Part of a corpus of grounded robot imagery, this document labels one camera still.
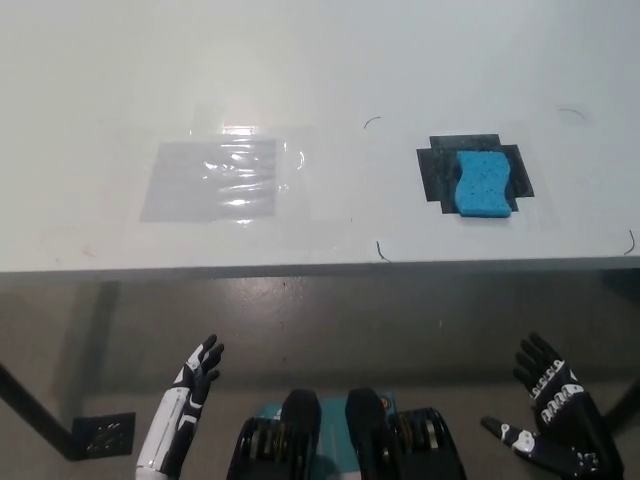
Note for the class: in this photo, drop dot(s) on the black tape marked spot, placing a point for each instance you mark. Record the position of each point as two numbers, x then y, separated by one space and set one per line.
437 170

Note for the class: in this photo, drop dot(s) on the black diagonal table leg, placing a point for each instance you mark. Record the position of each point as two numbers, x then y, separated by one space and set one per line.
35 412

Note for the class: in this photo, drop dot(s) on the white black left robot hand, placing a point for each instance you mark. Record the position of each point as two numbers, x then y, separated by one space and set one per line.
172 415

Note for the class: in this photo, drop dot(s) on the clear plastic film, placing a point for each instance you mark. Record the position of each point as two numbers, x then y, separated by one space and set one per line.
295 147

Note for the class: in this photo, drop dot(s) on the clear plastic sheet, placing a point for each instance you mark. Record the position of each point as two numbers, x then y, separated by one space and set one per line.
170 195

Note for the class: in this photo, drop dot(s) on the blue wavy sponge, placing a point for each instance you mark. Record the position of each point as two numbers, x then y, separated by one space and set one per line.
482 185

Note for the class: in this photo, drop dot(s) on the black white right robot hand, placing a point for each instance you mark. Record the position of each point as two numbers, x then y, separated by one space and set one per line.
570 425

